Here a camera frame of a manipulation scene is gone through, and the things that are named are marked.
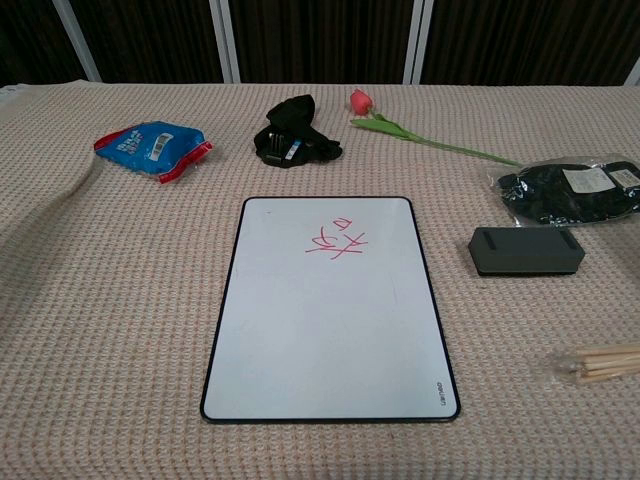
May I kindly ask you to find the black whiteboard eraser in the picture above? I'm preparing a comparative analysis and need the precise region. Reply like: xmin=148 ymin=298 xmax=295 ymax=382
xmin=468 ymin=226 xmax=587 ymax=278

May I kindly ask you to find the white dry-erase board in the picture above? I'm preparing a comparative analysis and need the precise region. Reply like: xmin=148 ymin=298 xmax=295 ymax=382
xmin=199 ymin=195 xmax=462 ymax=425

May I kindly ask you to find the pink artificial tulip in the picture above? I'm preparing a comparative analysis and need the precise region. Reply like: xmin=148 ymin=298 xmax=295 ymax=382
xmin=349 ymin=88 xmax=524 ymax=168

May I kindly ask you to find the blue red snack packet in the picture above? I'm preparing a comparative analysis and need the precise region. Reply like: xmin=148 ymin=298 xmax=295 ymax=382
xmin=93 ymin=119 xmax=214 ymax=185

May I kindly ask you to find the clear bag with black item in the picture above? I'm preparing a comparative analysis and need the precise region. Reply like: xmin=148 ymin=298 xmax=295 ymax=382
xmin=483 ymin=157 xmax=640 ymax=227

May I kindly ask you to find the beige waffle tablecloth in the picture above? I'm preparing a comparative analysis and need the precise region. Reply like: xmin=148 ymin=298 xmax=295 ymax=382
xmin=0 ymin=79 xmax=640 ymax=480

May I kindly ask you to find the bamboo stick bundle in plastic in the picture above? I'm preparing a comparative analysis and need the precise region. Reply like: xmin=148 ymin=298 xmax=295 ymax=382
xmin=547 ymin=342 xmax=640 ymax=385

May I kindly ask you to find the black camera strap mount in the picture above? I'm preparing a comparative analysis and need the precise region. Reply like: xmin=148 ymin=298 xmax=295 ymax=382
xmin=252 ymin=92 xmax=344 ymax=169

